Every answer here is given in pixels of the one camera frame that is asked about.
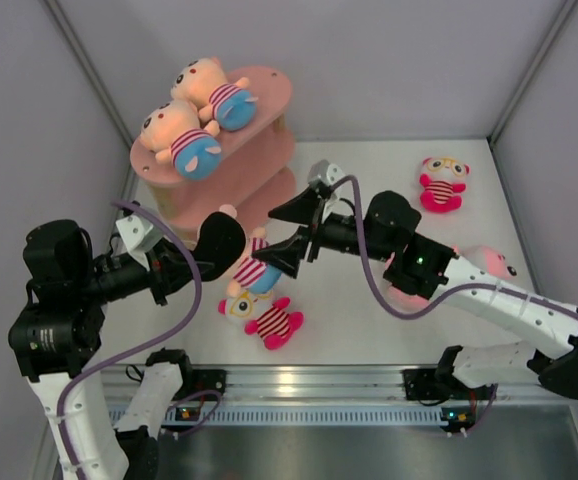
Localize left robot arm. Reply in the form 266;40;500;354
8;220;198;479

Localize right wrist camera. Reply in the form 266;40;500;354
307;159;346;188

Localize white panda toy yellow glasses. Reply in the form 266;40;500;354
218;290;305;351

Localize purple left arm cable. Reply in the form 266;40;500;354
58;199;225;479

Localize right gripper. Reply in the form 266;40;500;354
254;186;394;279

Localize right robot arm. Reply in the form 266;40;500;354
254;182;578;400

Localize peach pig toy blue shorts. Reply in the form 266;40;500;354
170;57;258;132

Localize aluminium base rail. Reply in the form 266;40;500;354
103;363;535;401

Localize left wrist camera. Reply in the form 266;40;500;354
115;215;163;253

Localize white slotted cable duct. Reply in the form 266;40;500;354
106;404;470;426

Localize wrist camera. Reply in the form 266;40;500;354
115;215;163;253
307;159;346;188

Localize black-haired boy doll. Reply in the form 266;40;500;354
192;204;282;298

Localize pink wooden shelf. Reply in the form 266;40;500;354
130;66;296;245

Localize pink frog toy striped shirt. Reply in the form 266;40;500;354
383;279;430;313

